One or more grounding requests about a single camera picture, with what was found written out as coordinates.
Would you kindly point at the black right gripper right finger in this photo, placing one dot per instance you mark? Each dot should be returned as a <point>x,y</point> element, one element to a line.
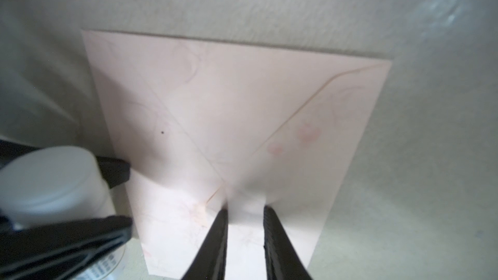
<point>282,261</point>

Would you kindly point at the white glue stick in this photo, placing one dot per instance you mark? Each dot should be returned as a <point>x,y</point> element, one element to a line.
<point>55,185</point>

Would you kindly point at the pink paper envelope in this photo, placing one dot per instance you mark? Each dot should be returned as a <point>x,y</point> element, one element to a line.
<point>207,125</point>

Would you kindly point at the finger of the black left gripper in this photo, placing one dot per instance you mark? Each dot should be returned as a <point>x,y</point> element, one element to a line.
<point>63,250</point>
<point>114,171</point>

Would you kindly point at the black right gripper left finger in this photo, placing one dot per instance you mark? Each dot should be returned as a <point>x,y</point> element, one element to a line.
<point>210,261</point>

